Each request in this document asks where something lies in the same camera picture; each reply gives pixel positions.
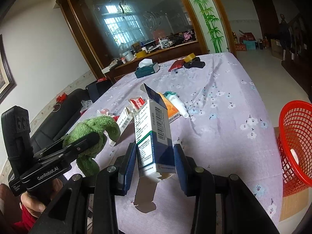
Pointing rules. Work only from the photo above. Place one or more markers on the person's left hand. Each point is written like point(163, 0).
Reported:
point(33, 205)

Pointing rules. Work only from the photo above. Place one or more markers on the yellow tape roll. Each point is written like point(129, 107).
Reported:
point(189, 58)

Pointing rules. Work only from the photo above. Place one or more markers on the black leather sofa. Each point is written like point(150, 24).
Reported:
point(58, 123)

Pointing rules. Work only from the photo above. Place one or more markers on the framed wall picture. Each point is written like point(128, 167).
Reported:
point(7, 80)

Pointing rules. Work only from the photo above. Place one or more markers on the cardboard box on floor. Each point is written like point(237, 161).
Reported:
point(276, 49)

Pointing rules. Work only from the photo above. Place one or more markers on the orange white package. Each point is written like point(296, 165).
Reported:
point(173, 113)

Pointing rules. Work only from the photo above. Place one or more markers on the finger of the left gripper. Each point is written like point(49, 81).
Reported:
point(78, 146)
point(53, 150)

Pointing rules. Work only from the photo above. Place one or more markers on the red white cardboard box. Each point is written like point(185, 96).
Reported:
point(137, 102)

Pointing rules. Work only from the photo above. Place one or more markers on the lilac floral tablecloth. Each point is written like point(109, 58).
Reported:
point(228, 131)

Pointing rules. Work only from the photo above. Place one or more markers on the dark teal tissue box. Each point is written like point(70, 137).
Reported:
point(146, 67)

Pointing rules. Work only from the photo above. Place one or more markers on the wooden sideboard counter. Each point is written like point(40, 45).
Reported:
point(159, 56)

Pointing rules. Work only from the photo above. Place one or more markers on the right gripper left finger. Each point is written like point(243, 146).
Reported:
point(126, 164)

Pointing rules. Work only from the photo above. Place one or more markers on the white mint sock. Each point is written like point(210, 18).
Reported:
point(175, 100)

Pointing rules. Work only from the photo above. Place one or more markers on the white blue medicine box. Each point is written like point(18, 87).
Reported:
point(155, 152)

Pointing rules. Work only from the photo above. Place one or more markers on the green fuzzy sock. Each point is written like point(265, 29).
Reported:
point(96, 131)

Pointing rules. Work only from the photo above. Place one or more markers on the black cloth item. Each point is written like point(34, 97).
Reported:
point(194, 63)

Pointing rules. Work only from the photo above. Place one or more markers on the bamboo painted panel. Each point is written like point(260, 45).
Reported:
point(211, 25)

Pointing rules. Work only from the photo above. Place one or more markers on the red plastic mesh basket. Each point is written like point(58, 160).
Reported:
point(294, 142)

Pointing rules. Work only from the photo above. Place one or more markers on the crumpled white plastic wrapper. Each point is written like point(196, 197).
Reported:
point(105, 112)

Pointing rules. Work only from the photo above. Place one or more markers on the red booklet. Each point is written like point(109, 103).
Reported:
point(178, 64)

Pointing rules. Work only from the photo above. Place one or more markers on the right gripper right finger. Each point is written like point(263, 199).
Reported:
point(185, 170)

